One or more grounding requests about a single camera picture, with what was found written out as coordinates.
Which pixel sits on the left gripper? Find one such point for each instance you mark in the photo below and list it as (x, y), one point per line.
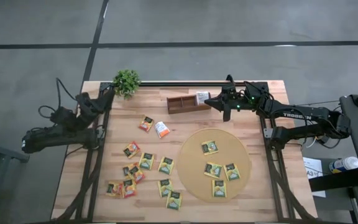
(89, 103)

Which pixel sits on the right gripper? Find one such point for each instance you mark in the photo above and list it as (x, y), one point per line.
(239, 101)

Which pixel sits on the white orange tea packet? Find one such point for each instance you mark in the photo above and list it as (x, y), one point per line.
(162, 129)
(202, 97)

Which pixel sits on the green tea packet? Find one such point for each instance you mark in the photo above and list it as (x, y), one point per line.
(232, 171)
(174, 200)
(209, 147)
(219, 188)
(166, 165)
(146, 160)
(212, 170)
(165, 187)

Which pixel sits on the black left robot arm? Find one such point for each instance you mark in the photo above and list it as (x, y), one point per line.
(57, 137)

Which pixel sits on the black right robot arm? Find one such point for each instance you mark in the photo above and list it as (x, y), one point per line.
(297, 115)

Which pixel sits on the wooden tea organizer box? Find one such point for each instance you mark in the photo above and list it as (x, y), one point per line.
(174, 105)

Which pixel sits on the green plant in white pot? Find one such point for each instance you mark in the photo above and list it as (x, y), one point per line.
(126, 82)

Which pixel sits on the round woven straw placemat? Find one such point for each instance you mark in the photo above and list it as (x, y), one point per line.
(191, 174)

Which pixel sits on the white paper sheet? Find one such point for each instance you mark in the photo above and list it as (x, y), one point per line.
(314, 180)

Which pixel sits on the white blue canister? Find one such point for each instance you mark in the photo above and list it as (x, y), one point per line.
(344, 164)

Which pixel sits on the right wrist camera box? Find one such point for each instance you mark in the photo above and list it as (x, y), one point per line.
(227, 114)

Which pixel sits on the black clamp on frame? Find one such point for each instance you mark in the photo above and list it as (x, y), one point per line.
(229, 77)

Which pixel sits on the silver aluminium bracket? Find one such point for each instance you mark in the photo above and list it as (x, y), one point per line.
(268, 132)
(100, 134)

